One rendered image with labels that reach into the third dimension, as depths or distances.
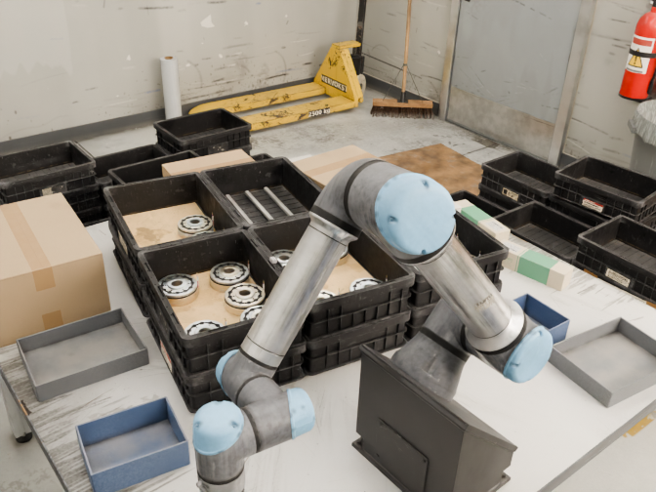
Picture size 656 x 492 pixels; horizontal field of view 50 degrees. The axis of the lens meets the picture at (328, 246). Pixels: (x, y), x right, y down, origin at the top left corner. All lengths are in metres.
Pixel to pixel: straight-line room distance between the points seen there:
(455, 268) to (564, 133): 3.65
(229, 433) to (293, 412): 0.11
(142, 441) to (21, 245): 0.67
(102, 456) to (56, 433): 0.14
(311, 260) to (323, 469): 0.56
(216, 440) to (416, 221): 0.44
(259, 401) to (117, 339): 0.85
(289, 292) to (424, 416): 0.37
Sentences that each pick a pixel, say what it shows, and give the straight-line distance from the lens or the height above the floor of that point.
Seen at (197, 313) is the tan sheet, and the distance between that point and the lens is 1.77.
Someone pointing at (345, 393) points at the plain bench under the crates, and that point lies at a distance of 1.73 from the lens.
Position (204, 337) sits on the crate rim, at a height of 0.93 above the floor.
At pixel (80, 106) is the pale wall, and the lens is 5.00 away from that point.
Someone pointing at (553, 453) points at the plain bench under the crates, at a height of 0.70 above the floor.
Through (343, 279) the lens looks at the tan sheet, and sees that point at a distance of 1.88.
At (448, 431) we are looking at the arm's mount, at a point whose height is 0.94.
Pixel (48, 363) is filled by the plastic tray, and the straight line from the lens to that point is 1.90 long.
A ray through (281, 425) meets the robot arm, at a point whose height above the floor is 1.08.
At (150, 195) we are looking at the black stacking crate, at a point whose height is 0.88.
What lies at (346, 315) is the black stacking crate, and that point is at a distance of 1.70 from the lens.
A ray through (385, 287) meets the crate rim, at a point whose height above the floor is 0.92.
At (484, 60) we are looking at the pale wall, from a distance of 5.08.
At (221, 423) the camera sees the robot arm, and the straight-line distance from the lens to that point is 1.07.
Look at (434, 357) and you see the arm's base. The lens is 1.43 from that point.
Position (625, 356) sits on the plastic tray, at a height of 0.70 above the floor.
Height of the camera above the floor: 1.88
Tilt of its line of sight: 31 degrees down
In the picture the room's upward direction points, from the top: 2 degrees clockwise
